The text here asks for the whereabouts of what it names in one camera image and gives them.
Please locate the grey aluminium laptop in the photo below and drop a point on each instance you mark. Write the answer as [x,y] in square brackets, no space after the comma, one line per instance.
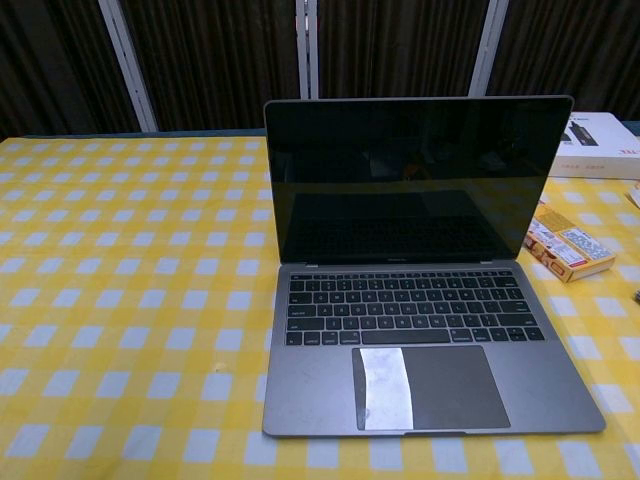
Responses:
[400,310]

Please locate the yellow white checkered tablecloth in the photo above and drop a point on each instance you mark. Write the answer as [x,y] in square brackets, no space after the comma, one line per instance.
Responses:
[135,280]

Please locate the black pleated partition panel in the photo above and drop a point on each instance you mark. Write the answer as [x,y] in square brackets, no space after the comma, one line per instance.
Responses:
[215,60]
[400,45]
[50,65]
[575,50]

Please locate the yellow printed snack box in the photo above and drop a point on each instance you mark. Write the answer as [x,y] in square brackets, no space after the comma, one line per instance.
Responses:
[575,247]

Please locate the white partition post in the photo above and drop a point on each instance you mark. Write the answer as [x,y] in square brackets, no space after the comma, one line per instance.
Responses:
[126,65]
[307,50]
[486,50]

